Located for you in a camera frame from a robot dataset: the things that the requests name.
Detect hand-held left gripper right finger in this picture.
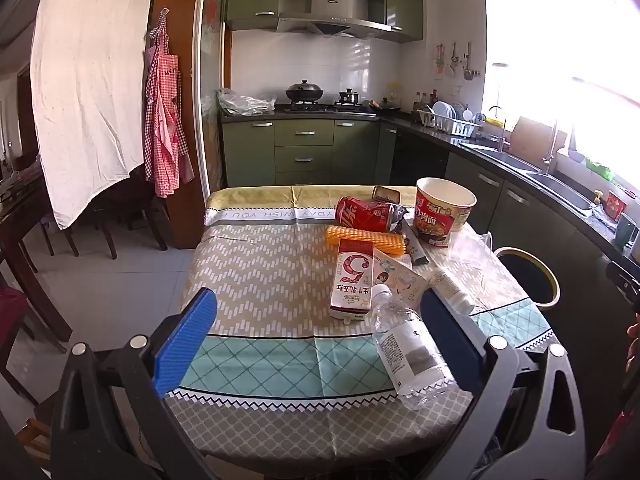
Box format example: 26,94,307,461
422,290,587,480

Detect green base cabinets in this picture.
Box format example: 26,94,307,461
221,116,640,341

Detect dark wooden dining table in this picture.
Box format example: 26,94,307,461
0,175,73,356

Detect white dish rack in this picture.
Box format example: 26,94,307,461
417,101,483,138

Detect clear plastic bag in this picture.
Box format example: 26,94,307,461
447,232,501,281

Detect white sliding door frame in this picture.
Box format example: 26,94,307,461
195,0,211,196

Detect patterned tablecloth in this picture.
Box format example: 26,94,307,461
165,185,556,472

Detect black wok with lid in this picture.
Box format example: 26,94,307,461
285,80,325,103

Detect steel range hood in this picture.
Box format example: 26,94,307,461
276,0,392,38

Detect white red milk carton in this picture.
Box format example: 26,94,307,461
329,239,376,324

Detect yellow rimmed trash bin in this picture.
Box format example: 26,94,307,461
492,247,560,307

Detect kitchen window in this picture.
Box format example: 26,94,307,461
482,0,640,181

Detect red checked apron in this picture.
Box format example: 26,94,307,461
144,8,195,198

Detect clear plastic bottle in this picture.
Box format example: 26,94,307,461
371,284,458,411

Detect steel double sink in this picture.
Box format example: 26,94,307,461
462,140,596,216

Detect person's right hand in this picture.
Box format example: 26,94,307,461
626,322,640,373

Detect white hanging sheet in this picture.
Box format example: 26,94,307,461
31,0,161,231

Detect black built-in appliance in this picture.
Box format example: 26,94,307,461
390,130,448,186

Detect gas stove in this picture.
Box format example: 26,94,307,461
277,101,376,113

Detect wooden cutting board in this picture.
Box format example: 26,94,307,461
510,116,568,161

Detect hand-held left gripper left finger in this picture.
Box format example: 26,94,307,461
50,287,221,480

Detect printed paper leaflet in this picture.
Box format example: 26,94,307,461
372,252,431,311

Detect brown wooden door frame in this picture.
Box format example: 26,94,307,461
150,0,233,251

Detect red box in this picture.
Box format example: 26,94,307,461
606,192,628,221

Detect steel faucet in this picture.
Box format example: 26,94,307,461
542,120,561,176

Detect crushed red soda can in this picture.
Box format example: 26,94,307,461
335,196,405,233

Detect crumpled plastic bag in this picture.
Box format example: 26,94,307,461
216,87,277,118

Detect white crumpled wrapper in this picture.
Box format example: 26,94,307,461
400,217,430,267

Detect person's right forearm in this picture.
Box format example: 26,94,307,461
587,395,640,480

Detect red instant noodle cup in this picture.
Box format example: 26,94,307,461
412,177,477,249

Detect small white plastic bottle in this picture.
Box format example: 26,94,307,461
427,267,476,316

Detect dark wooden chair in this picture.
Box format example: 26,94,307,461
87,175,168,261

